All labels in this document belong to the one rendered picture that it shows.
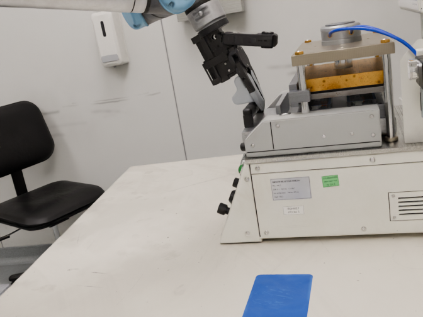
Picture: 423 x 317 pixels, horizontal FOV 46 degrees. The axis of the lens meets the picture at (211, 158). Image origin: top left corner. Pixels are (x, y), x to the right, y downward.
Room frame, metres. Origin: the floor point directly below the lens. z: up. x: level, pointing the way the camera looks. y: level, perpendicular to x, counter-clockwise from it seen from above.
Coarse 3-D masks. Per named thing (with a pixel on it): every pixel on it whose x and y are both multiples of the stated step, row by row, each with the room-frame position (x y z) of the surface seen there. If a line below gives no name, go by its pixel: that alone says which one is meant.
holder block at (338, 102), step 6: (342, 96) 1.05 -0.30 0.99; (378, 96) 0.99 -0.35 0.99; (336, 102) 1.00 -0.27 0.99; (342, 102) 0.99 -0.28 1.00; (348, 102) 0.98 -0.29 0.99; (378, 102) 0.94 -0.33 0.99; (300, 108) 1.00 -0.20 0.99; (330, 108) 0.95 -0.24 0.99; (384, 108) 0.92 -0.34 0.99; (384, 114) 0.92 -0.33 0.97
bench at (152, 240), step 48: (144, 192) 1.37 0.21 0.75; (192, 192) 1.30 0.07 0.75; (96, 240) 1.08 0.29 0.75; (144, 240) 1.04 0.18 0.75; (192, 240) 0.99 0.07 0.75; (288, 240) 0.92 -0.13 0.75; (336, 240) 0.88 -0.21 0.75; (384, 240) 0.85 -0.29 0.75; (48, 288) 0.88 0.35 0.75; (96, 288) 0.85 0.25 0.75; (144, 288) 0.82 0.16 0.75; (192, 288) 0.79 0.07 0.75; (240, 288) 0.77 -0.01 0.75; (336, 288) 0.72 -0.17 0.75; (384, 288) 0.70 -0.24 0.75
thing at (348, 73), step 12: (348, 60) 1.01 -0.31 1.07; (360, 60) 1.09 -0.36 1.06; (372, 60) 1.06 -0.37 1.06; (312, 72) 1.03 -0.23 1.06; (324, 72) 1.00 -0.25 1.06; (336, 72) 0.98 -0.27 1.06; (348, 72) 0.95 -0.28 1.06; (360, 72) 0.93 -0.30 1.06; (372, 72) 0.92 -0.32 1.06; (312, 84) 0.95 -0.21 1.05; (324, 84) 0.94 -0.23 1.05; (336, 84) 0.94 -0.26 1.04; (348, 84) 0.93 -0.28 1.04; (360, 84) 0.92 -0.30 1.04; (372, 84) 0.92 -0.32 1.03; (312, 96) 0.95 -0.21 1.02; (324, 96) 0.94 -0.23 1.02; (336, 96) 0.94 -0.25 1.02
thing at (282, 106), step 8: (280, 104) 1.00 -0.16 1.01; (288, 104) 1.13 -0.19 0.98; (264, 112) 1.15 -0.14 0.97; (272, 112) 1.13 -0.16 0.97; (280, 112) 1.00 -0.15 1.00; (288, 112) 1.10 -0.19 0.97; (296, 112) 1.09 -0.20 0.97; (256, 120) 1.07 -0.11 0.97; (384, 120) 0.91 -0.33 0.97; (248, 128) 1.01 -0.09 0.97; (384, 128) 0.91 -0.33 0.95
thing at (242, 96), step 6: (240, 84) 1.07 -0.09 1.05; (240, 90) 1.07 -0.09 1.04; (246, 90) 1.07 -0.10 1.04; (258, 90) 1.08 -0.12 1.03; (234, 96) 1.08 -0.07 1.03; (240, 96) 1.07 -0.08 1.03; (246, 96) 1.07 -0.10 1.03; (252, 96) 1.06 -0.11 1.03; (258, 96) 1.06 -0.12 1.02; (234, 102) 1.08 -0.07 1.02; (240, 102) 1.08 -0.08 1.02; (246, 102) 1.07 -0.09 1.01; (258, 102) 1.06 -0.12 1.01
